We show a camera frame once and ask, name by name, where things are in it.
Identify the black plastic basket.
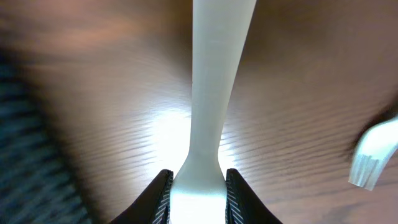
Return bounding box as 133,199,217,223
1,50,96,223

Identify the white plastic fork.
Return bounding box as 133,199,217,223
348,116,397,191
170,0,256,223

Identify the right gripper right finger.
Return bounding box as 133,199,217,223
225,169,282,224

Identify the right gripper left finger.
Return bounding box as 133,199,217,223
109,169,174,224

